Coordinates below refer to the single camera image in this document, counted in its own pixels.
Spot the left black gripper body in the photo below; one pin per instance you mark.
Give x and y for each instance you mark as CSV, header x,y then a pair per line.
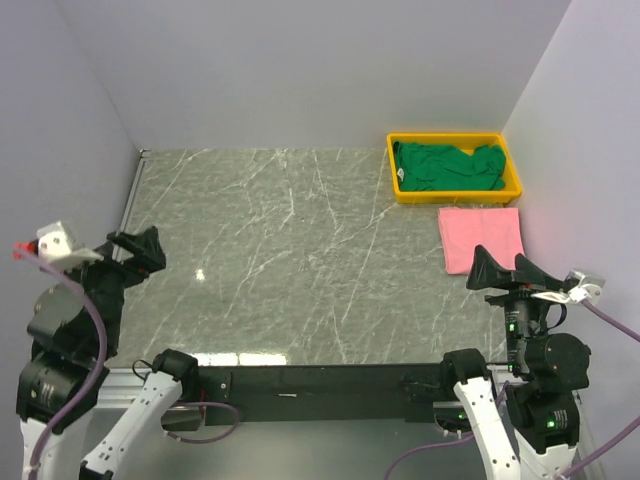
x,y
107,280

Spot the green t shirt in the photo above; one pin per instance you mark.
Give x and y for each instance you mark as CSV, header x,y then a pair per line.
x,y
448,168

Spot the yellow plastic bin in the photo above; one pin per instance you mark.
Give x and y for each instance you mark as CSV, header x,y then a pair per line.
x,y
467,142

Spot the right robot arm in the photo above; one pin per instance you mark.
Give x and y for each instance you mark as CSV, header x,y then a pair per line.
x,y
529,429

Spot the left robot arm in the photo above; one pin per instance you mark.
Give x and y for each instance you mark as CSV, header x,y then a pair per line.
x,y
75,329

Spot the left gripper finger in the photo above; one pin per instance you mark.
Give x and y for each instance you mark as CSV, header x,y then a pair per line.
x,y
127,247
147,254

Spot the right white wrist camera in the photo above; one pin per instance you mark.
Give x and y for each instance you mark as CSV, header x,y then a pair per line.
x,y
579,286

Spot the black base beam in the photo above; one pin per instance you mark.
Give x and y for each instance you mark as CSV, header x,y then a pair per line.
x,y
410,392

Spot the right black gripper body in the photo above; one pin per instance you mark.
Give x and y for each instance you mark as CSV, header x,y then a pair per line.
x,y
523,296

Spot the aluminium frame rail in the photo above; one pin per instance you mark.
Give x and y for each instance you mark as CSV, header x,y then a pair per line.
x,y
121,386

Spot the pink t shirt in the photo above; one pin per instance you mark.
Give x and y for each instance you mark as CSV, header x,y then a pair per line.
x,y
496,229

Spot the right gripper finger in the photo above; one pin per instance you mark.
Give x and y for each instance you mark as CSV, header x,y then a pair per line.
x,y
528,273
486,272

